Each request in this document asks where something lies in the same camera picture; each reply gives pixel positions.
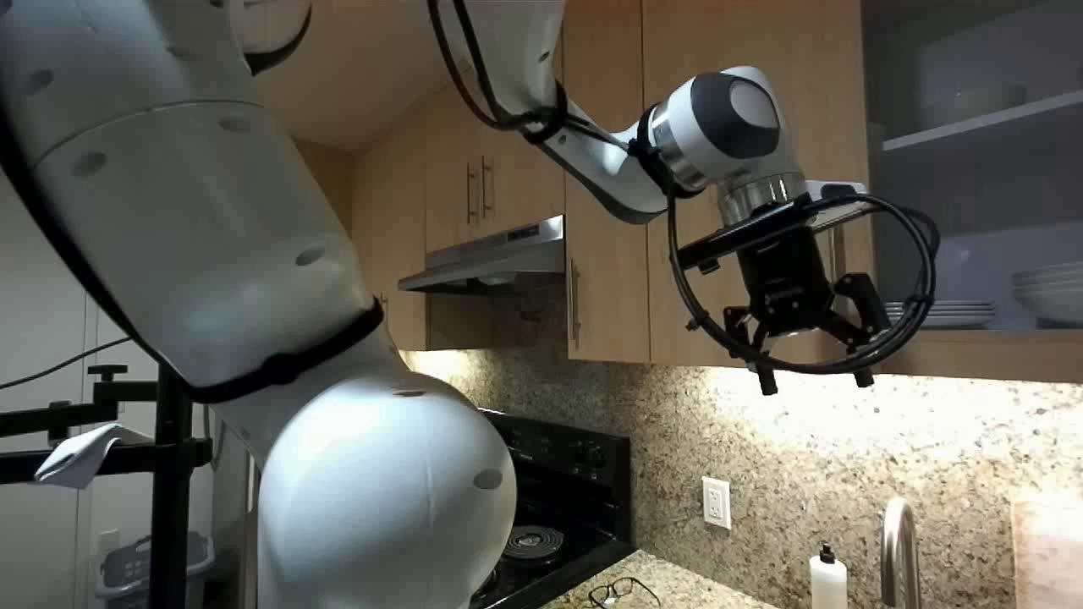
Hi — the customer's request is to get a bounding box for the black metal camera stand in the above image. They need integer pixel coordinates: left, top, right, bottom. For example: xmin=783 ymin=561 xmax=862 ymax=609
xmin=0 ymin=363 xmax=218 ymax=609

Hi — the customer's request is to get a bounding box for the white paper note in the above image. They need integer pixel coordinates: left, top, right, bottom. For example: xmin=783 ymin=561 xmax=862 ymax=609
xmin=31 ymin=421 xmax=152 ymax=492

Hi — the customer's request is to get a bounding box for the steel kitchen faucet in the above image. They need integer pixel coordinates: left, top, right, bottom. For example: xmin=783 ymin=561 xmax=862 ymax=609
xmin=875 ymin=495 xmax=927 ymax=609

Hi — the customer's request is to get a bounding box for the wide wooden cabinet door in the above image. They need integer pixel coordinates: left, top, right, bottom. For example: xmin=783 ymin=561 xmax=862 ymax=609
xmin=641 ymin=0 xmax=881 ymax=374

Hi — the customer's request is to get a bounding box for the small wooden cabinet door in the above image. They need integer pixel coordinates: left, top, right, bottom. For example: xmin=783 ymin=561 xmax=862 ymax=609
xmin=423 ymin=96 xmax=480 ymax=253
xmin=478 ymin=82 xmax=568 ymax=247

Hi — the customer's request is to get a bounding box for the wooden corner cabinet unit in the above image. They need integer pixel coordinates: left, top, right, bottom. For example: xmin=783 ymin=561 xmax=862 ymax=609
xmin=295 ymin=104 xmax=431 ymax=352

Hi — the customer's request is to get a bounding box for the white dish stack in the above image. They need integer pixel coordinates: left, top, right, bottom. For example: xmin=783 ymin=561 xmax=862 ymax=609
xmin=1008 ymin=260 xmax=1083 ymax=333

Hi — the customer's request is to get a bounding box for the white soap bottle black cap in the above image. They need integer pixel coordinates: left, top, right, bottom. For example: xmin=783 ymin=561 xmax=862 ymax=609
xmin=806 ymin=542 xmax=853 ymax=609

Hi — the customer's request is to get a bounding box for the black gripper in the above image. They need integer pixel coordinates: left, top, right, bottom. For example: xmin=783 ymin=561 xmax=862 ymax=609
xmin=722 ymin=228 xmax=892 ymax=401

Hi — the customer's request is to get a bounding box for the grey laundry basket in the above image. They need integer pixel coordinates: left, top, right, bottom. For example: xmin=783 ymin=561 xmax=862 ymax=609
xmin=96 ymin=527 xmax=218 ymax=604

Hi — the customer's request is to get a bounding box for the black stove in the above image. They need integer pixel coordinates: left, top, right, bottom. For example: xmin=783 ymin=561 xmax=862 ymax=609
xmin=469 ymin=411 xmax=635 ymax=609

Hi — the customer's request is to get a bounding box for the pale wooden cutting board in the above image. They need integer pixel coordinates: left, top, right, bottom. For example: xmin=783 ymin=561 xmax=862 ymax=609
xmin=1008 ymin=495 xmax=1083 ymax=609

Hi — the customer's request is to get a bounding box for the white wall outlet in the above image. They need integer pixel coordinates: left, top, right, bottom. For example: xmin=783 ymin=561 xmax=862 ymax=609
xmin=702 ymin=474 xmax=735 ymax=535

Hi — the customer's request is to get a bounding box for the white cabinet shelf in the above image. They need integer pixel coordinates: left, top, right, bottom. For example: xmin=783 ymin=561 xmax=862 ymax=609
xmin=875 ymin=84 xmax=1083 ymax=156

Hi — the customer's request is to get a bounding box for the stainless steel range hood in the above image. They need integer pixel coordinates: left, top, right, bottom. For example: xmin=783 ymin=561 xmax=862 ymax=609
xmin=400 ymin=213 xmax=568 ymax=299

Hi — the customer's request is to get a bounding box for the narrow wooden cabinet door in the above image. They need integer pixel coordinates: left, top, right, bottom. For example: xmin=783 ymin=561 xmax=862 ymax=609
xmin=557 ymin=0 xmax=654 ymax=366

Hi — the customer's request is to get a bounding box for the thin black wall cable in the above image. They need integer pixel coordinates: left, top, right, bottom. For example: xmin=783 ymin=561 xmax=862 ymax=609
xmin=0 ymin=334 xmax=136 ymax=393

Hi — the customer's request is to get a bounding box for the round stove burner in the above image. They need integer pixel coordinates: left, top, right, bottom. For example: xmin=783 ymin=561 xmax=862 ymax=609
xmin=496 ymin=521 xmax=568 ymax=569

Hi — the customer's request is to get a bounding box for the white plate stack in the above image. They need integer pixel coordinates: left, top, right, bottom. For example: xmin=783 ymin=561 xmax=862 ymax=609
xmin=884 ymin=299 xmax=998 ymax=334

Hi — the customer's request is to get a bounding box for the shallow white bowl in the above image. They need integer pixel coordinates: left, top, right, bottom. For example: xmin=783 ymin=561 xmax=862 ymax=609
xmin=911 ymin=82 xmax=1031 ymax=129

